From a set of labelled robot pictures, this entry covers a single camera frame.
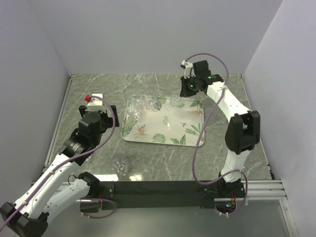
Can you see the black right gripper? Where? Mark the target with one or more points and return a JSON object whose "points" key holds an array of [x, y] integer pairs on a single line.
{"points": [[185, 92]]}

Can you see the white tropical leaf tray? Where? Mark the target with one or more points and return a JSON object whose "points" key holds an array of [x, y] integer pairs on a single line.
{"points": [[164, 124]]}

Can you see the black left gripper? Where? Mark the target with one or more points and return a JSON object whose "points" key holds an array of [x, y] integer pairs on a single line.
{"points": [[108, 120]]}

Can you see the clear faceted glass bottom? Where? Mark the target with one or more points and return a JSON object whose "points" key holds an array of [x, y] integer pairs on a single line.
{"points": [[120, 165]]}

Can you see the aluminium table edge rail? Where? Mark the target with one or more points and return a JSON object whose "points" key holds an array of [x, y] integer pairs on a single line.
{"points": [[55, 133]]}

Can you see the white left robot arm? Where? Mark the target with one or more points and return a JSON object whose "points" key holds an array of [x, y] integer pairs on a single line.
{"points": [[30, 214]]}

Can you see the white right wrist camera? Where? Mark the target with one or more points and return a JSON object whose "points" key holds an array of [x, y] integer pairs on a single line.
{"points": [[187, 67]]}

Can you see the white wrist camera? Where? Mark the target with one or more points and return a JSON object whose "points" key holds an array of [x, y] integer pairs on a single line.
{"points": [[187, 67], [94, 104]]}

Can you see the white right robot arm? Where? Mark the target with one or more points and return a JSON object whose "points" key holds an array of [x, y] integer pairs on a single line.
{"points": [[243, 132]]}

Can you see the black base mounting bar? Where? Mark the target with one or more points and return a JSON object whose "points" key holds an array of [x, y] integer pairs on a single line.
{"points": [[157, 194]]}

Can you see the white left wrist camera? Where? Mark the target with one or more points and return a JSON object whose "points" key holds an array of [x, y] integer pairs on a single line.
{"points": [[94, 104]]}

